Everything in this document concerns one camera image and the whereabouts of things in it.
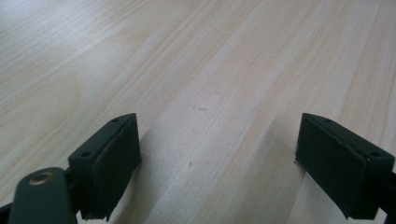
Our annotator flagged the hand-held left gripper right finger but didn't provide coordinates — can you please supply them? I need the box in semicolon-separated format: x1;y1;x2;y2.
294;112;396;220

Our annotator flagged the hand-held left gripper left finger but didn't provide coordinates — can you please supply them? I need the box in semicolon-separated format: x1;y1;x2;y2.
67;113;143;222

